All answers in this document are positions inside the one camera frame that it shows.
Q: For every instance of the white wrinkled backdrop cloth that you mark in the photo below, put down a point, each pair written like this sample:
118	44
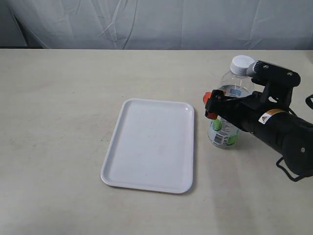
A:
157	24

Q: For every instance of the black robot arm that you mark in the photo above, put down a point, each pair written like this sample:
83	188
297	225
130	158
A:
289	135

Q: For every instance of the white rectangular plastic tray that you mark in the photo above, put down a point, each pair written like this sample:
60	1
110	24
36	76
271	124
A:
152	147

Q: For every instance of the wrist camera with silver lens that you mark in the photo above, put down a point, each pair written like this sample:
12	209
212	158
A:
278	82

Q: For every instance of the clear bottle with green label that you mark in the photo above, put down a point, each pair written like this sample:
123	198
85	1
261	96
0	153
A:
235	83

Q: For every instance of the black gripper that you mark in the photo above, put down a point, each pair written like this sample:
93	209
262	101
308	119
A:
258	113

